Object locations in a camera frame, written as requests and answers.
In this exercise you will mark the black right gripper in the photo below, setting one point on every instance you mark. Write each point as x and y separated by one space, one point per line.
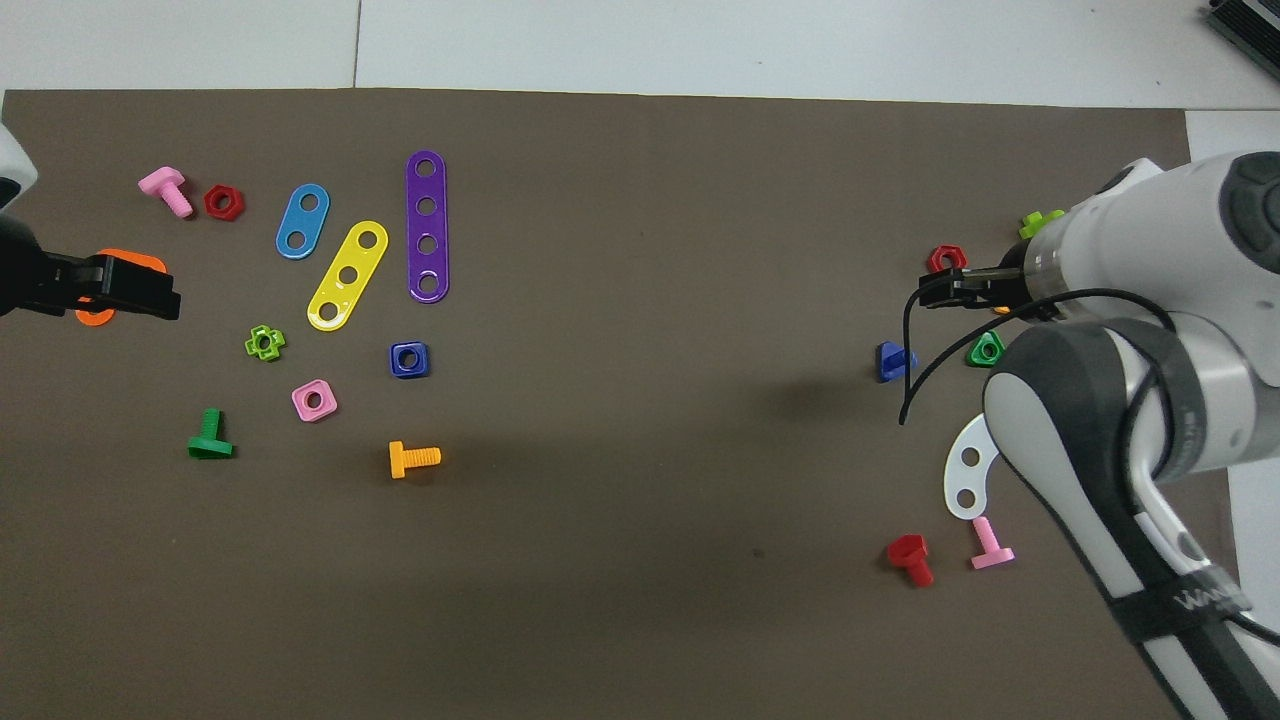
1013 288

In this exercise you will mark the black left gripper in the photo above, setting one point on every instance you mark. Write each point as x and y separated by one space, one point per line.
20 275

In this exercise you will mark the blue plastic bolt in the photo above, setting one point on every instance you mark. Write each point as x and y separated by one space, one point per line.
888 362

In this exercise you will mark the blue square plastic nut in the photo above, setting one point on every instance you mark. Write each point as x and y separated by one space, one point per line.
397 370

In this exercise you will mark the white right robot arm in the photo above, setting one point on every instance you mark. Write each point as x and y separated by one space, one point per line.
1150 230

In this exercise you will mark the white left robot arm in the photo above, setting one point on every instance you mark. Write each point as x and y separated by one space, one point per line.
12 170

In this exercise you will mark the orange heart-shaped holed plate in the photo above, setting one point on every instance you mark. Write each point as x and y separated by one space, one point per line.
93 317

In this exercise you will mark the red hexagonal plastic nut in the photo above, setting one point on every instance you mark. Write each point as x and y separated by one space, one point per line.
940 256
209 203

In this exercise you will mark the green triangular plastic nut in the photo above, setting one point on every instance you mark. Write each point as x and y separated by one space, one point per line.
975 357

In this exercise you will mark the light green plastic bolt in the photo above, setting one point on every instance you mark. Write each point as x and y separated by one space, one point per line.
1035 225

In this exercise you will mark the pink plastic bolt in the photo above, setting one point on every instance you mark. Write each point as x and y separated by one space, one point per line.
165 188
985 535

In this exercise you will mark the light green cross nut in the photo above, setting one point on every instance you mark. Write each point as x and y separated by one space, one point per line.
275 342

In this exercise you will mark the white curved holed plate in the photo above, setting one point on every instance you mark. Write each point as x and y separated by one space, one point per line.
960 478

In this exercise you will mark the dark green plastic bolt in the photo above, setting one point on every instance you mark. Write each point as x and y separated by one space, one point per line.
210 445

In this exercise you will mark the blue two-hole oval plate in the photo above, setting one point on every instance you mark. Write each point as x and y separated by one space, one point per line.
303 221

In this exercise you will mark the pink square plastic nut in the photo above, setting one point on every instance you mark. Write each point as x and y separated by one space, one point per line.
300 398

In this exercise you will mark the yellow three-hole plate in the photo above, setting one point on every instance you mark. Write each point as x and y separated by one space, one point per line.
358 258

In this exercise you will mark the red plastic bolt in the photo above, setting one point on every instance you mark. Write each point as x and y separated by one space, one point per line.
908 550

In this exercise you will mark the purple four-hole strip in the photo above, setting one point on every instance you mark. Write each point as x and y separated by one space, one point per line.
426 225

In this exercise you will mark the orange plastic bolt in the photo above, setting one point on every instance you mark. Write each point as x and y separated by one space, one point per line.
415 458

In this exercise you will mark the black ribbed device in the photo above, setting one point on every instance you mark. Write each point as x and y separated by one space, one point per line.
1250 18

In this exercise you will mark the brown paper table mat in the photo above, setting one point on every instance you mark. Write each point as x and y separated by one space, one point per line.
600 550

